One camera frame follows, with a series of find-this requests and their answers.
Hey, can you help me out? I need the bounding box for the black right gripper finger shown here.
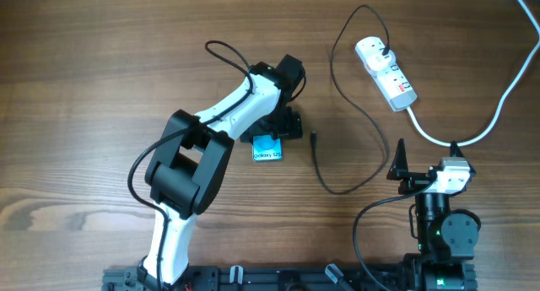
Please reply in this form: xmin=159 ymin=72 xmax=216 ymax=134
xmin=450 ymin=141 xmax=476 ymax=175
xmin=386 ymin=138 xmax=409 ymax=181

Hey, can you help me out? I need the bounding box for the white power strip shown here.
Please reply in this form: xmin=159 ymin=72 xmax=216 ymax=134
xmin=355 ymin=36 xmax=418 ymax=112

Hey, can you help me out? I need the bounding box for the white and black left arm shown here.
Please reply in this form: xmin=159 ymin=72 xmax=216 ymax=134
xmin=138 ymin=55 xmax=305 ymax=290

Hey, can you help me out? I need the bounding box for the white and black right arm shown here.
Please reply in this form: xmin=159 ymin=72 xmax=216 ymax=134
xmin=386 ymin=139 xmax=481 ymax=291

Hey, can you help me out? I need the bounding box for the white power strip cord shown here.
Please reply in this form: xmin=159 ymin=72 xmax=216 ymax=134
xmin=406 ymin=0 xmax=540 ymax=148

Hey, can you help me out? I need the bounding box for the blue Galaxy S25 smartphone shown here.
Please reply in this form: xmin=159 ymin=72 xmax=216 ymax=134
xmin=252 ymin=135 xmax=283 ymax=162

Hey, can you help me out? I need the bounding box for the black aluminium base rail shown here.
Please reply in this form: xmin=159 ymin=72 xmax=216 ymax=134
xmin=101 ymin=264 xmax=478 ymax=291

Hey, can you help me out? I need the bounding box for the white USB charger plug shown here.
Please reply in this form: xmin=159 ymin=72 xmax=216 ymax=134
xmin=364 ymin=51 xmax=397 ymax=76

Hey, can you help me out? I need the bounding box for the black USB charging cable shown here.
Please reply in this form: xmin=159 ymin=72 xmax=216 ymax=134
xmin=310 ymin=4 xmax=392 ymax=196

